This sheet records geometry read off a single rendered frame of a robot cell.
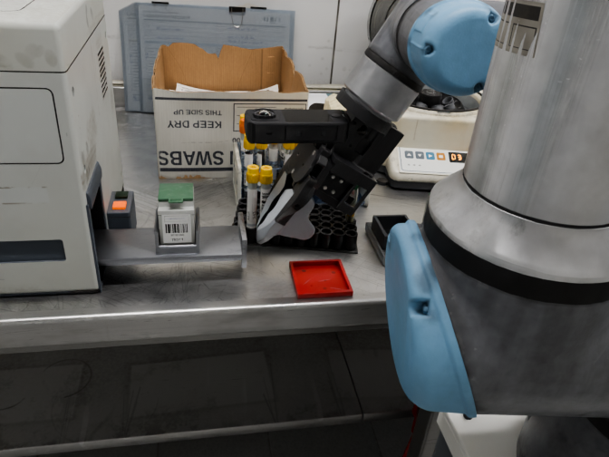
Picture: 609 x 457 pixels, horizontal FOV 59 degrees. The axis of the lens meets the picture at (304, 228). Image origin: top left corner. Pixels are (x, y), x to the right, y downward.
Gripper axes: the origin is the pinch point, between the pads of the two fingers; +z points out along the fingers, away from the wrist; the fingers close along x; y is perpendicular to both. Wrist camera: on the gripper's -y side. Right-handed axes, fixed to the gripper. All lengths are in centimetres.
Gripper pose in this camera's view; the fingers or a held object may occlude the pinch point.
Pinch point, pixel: (258, 231)
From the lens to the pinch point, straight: 67.4
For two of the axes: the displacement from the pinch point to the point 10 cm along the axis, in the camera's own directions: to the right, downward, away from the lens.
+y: 8.1, 4.0, 4.2
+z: -5.6, 7.5, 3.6
